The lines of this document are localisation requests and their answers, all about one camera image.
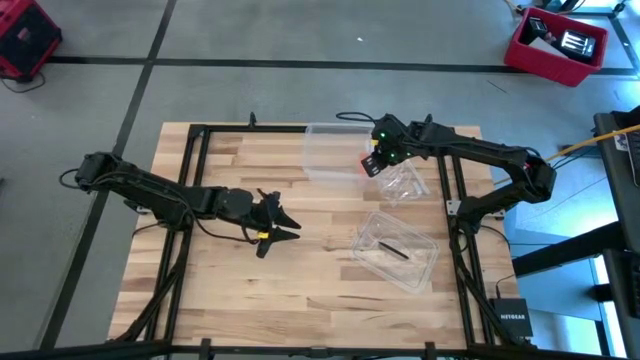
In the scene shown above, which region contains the small black box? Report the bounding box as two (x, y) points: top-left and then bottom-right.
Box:
(521, 16), (550, 42)

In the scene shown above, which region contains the black shiny device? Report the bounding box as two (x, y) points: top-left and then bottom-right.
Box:
(556, 28), (597, 64)

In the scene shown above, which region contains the crumpled clear plastic bag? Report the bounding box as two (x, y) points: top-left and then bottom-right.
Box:
(377, 159), (432, 207)

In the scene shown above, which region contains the black Netgear network switch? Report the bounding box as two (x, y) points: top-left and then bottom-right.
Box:
(488, 297), (534, 338)

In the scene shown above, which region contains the red and black generator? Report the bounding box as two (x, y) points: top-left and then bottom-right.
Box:
(0, 0), (64, 82)

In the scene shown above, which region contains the white paper sheet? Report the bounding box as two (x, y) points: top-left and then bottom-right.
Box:
(528, 35), (567, 60)

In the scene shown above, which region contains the clear plastic storage box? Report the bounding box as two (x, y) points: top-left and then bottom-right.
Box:
(303, 122), (381, 185)

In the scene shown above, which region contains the black aluminium table frame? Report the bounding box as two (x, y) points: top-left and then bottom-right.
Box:
(107, 112), (536, 351)

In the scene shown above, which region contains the black desk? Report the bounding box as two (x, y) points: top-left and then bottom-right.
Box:
(512, 106), (640, 360)

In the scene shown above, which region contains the thin black floor cable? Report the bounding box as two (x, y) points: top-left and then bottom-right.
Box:
(0, 72), (47, 95)

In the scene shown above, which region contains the thick yellow cable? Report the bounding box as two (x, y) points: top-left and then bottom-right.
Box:
(494, 123), (640, 186)

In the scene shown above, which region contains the black cable with yellow tag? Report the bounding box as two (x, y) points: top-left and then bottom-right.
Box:
(192, 214), (267, 246)
(335, 110), (396, 147)

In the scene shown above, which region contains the black cable bundle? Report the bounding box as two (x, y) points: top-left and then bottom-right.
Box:
(114, 229), (194, 344)
(452, 234), (516, 346)

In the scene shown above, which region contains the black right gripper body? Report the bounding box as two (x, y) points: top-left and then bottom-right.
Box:
(360, 113), (416, 179)

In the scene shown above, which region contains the black aluminium crossbar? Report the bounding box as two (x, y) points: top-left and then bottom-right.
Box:
(0, 339), (640, 360)

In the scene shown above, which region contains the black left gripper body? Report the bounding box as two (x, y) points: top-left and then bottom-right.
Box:
(247, 188), (281, 259)

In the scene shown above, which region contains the red plastic bin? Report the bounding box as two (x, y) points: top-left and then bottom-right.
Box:
(503, 6), (610, 89)

